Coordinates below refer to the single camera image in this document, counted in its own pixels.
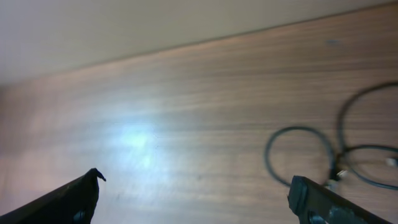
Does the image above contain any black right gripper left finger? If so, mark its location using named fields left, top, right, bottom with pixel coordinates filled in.
left=1, top=168, right=106, bottom=224

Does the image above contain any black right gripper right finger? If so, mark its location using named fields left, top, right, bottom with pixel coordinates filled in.
left=287, top=175, right=391, bottom=224

